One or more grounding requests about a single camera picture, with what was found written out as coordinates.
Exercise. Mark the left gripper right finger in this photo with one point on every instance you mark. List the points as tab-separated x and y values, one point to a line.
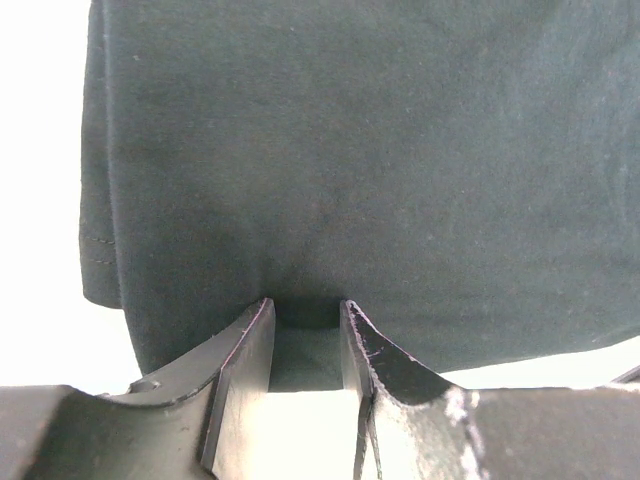
414	424

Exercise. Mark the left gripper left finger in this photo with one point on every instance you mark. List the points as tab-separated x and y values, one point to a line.
194	418

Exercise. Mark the black t shirt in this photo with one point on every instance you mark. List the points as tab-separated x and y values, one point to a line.
467	172

